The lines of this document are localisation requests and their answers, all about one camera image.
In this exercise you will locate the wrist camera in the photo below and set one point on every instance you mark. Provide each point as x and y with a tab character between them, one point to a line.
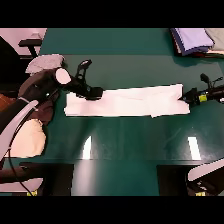
204	79
82	68

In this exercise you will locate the white T-shirt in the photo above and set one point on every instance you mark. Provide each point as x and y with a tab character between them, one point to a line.
133	101

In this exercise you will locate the lavender garment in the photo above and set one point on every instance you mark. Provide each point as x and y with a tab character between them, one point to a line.
193	38

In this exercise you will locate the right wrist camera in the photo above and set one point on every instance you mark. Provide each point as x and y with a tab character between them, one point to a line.
204	79

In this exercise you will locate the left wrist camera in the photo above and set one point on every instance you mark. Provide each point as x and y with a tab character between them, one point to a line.
82	68

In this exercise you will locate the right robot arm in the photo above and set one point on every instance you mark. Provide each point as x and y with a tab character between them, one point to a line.
205	173

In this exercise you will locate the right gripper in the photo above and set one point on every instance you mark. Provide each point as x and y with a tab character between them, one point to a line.
192	97

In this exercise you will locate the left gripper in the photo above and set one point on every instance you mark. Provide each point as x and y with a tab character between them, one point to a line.
91	92

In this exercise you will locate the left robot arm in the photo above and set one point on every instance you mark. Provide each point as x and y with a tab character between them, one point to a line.
36	88

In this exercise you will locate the brown garment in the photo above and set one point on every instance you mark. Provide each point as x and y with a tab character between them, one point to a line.
45	110

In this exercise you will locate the cream garment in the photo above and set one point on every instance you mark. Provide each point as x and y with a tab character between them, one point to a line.
28	140

